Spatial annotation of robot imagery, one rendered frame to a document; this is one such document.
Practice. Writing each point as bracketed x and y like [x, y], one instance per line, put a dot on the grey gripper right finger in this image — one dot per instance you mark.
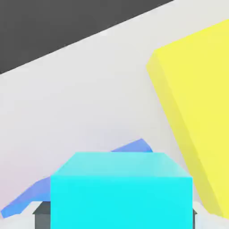
[202, 220]

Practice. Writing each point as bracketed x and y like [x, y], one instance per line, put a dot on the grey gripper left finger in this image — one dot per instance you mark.
[42, 216]

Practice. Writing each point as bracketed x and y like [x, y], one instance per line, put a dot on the small cyan cube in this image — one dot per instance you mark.
[121, 196]

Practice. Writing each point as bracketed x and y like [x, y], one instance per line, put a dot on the small blue cube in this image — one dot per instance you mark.
[34, 195]

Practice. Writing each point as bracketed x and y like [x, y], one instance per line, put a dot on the large yellow box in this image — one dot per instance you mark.
[198, 100]

